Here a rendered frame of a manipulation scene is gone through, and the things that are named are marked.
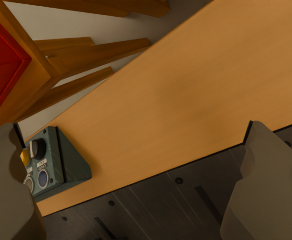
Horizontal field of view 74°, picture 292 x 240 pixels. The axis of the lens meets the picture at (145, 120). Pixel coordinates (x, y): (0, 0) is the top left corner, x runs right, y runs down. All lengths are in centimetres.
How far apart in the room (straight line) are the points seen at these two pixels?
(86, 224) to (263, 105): 34
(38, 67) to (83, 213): 28
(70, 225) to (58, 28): 116
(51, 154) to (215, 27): 23
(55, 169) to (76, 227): 19
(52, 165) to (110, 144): 8
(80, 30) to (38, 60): 90
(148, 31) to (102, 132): 92
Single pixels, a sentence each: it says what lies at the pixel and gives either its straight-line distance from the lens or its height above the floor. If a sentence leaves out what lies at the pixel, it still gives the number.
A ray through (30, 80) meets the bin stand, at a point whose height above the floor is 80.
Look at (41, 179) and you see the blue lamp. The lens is 29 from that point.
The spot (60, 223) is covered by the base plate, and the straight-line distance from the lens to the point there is 45.
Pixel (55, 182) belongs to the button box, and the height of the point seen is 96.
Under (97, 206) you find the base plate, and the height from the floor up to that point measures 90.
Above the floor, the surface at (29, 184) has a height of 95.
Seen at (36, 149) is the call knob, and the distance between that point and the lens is 28.
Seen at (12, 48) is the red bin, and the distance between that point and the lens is 42.
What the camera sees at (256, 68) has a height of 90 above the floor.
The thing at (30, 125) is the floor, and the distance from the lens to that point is 183.
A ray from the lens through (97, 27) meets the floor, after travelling 125.
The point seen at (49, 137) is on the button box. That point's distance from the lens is 28.
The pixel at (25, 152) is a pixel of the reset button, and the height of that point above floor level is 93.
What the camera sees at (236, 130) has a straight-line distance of 23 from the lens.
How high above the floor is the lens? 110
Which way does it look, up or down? 61 degrees down
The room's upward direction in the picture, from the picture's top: 147 degrees counter-clockwise
